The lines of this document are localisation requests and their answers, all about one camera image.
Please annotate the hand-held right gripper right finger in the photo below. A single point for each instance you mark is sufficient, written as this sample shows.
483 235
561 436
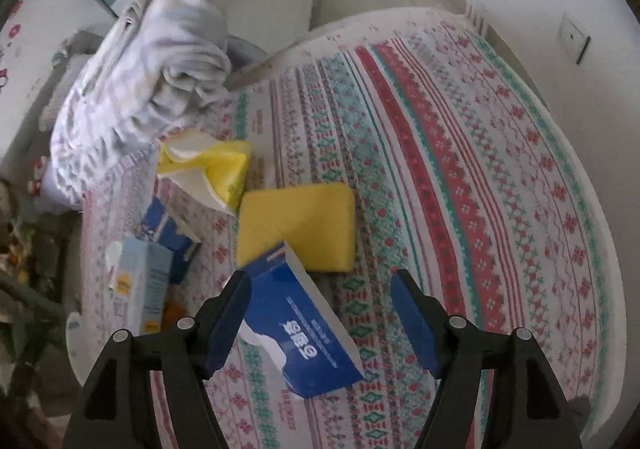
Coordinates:
416 324

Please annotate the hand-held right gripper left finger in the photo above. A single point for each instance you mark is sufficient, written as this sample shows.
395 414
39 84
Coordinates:
226 324

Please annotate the blue and white carton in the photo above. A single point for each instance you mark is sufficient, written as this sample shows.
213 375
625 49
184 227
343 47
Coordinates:
305 324

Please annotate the orange object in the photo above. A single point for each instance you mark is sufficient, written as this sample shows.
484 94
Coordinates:
169 313

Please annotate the patterned bed sheet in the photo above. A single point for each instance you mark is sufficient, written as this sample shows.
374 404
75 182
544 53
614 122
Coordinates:
380 239

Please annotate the light blue carton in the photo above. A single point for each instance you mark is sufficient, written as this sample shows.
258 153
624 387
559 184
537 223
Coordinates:
139 286

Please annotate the small dark blue carton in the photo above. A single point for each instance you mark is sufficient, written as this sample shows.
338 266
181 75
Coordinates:
167 229

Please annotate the yellow sponge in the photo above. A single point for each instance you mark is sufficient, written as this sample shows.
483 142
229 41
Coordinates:
296 228

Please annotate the yellow tissue pack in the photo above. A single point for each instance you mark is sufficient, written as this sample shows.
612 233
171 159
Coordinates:
215 169

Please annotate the rolled striped blanket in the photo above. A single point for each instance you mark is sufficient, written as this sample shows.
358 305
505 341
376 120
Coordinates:
160 69

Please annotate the white wall socket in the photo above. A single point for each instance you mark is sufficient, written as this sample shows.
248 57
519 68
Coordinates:
574 38

